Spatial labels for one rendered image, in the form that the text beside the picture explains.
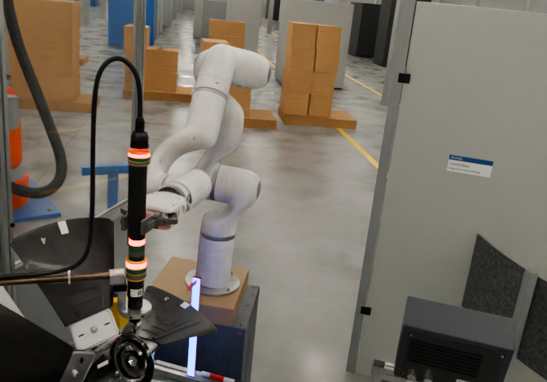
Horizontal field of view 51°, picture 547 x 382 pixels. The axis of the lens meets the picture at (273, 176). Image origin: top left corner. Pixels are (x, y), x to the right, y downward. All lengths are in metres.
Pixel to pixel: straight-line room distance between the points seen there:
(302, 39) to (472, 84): 6.59
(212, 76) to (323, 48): 7.82
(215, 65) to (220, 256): 0.69
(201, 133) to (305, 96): 7.95
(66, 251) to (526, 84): 2.13
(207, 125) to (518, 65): 1.72
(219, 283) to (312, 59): 7.53
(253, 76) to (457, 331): 0.86
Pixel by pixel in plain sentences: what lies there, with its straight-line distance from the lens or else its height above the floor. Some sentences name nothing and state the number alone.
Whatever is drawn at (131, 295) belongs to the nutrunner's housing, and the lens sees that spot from 1.28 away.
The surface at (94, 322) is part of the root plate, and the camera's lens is 1.31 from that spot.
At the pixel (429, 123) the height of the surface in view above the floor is 1.45.
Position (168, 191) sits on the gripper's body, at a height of 1.51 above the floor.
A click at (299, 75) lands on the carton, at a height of 0.79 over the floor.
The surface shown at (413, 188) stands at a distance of 2.90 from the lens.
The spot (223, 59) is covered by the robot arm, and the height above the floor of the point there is 1.79.
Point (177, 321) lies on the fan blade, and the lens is 1.47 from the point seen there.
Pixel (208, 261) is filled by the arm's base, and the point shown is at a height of 1.10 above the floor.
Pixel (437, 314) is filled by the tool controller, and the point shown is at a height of 1.24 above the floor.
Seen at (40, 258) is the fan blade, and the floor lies 1.37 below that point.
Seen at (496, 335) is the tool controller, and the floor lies 1.24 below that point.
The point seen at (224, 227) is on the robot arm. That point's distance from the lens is 1.86.
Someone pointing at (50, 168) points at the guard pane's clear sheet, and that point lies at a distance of 2.18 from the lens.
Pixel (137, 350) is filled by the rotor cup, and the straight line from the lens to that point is 1.27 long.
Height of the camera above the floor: 1.96
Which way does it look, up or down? 18 degrees down
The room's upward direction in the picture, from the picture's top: 6 degrees clockwise
